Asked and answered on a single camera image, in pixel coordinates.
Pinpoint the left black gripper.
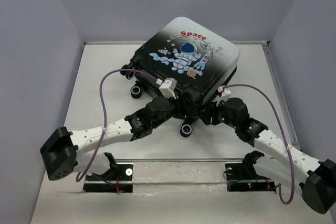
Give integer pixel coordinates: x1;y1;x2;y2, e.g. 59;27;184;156
151;91;197;129

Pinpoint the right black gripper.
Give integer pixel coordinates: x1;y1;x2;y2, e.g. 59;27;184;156
197;98;238;129

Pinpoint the black suitcase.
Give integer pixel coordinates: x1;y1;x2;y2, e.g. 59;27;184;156
121;17;240;137

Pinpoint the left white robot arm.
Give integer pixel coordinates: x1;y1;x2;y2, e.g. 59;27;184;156
40;96;200;181

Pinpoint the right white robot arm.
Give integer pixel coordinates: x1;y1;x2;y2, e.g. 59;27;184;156
201;98;335;214

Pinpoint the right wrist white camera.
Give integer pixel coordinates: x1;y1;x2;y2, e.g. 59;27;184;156
214;86;232;106

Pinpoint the wrist white camera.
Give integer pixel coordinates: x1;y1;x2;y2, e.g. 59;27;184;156
159;78;177;99
214;86;232;106

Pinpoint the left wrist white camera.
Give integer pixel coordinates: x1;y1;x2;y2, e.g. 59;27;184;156
159;78;177;99

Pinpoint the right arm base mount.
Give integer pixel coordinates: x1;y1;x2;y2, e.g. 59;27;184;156
223;151;278;192

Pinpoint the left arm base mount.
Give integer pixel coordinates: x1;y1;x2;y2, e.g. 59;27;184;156
83;153;134;194

